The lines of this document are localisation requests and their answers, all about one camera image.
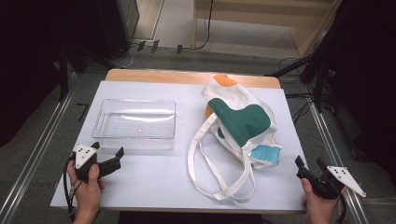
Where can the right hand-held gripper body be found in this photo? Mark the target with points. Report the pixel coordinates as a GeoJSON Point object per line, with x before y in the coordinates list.
{"type": "Point", "coordinates": [341, 179]}

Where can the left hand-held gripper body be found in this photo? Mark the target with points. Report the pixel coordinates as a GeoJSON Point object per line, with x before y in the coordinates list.
{"type": "Point", "coordinates": [84, 155]}

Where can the white tote bag colourful patches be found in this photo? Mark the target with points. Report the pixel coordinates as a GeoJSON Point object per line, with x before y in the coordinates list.
{"type": "Point", "coordinates": [239, 124]}

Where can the person's right hand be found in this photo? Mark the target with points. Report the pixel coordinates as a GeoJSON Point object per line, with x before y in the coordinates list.
{"type": "Point", "coordinates": [317, 205]}

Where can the person's left hand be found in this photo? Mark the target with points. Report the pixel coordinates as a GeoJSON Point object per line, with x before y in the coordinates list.
{"type": "Point", "coordinates": [87, 193]}

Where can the clear plastic container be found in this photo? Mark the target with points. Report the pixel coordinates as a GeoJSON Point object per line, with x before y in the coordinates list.
{"type": "Point", "coordinates": [137, 123]}

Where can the white table sheet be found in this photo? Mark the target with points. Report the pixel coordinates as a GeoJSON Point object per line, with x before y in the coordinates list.
{"type": "Point", "coordinates": [155, 177]}

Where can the black stand leg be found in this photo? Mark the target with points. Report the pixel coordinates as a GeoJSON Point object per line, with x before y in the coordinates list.
{"type": "Point", "coordinates": [63, 77]}

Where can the wooden table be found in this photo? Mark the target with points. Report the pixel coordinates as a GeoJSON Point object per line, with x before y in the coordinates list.
{"type": "Point", "coordinates": [162, 76]}

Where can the person's dark clothing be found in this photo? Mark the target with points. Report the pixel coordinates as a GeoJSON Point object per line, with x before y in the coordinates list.
{"type": "Point", "coordinates": [186, 218]}

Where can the black curtain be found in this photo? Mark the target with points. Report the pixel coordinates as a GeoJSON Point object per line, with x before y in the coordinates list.
{"type": "Point", "coordinates": [28, 62]}
{"type": "Point", "coordinates": [367, 77]}

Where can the dark cabinet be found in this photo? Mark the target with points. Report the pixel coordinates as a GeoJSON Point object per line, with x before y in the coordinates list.
{"type": "Point", "coordinates": [120, 25]}

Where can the metal floor rail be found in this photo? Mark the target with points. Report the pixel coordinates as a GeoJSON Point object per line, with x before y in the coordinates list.
{"type": "Point", "coordinates": [336, 155]}
{"type": "Point", "coordinates": [34, 155]}

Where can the light wooden frame furniture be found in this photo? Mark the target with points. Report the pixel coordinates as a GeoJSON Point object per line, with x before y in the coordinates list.
{"type": "Point", "coordinates": [258, 21]}

